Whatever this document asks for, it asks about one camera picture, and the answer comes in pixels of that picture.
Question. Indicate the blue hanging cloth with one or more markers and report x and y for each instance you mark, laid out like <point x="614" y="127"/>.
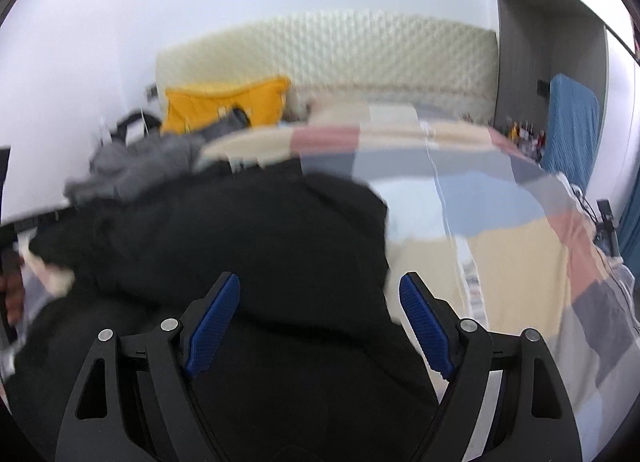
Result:
<point x="570" y="122"/>

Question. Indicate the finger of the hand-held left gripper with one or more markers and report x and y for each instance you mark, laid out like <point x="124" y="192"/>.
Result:
<point x="35" y="227"/>

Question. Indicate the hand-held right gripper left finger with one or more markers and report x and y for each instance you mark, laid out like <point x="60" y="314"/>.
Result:
<point x="215" y="322"/>

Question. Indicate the black wall switch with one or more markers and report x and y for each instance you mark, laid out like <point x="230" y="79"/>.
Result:
<point x="543" y="87"/>

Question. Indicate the cream quilted headboard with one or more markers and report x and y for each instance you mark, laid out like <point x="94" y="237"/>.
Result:
<point x="350" y="52"/>

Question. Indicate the grey fleece garment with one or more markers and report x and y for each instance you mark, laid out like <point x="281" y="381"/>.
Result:
<point x="145" y="162"/>

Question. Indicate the black tripod stand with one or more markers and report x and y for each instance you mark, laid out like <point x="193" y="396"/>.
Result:
<point x="606" y="222"/>

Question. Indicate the grey wall cabinet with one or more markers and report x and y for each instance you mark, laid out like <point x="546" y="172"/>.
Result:
<point x="520" y="42"/>

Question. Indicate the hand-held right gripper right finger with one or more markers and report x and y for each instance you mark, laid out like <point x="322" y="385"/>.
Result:
<point x="425" y="322"/>

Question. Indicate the group of small bottles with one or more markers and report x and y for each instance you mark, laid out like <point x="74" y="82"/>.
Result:
<point x="522" y="137"/>

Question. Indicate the checkered pastel duvet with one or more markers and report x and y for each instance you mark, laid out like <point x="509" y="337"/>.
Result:
<point x="500" y="222"/>

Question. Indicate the blue curtain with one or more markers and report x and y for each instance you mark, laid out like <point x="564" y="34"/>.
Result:
<point x="631" y="217"/>

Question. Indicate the person's left hand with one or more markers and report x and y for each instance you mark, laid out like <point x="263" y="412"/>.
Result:
<point x="12" y="292"/>

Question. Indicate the black jacket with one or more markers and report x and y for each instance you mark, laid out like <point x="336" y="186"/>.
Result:
<point x="250" y="242"/>

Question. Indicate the yellow pillow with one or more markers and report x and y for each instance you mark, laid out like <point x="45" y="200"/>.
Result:
<point x="210" y="102"/>

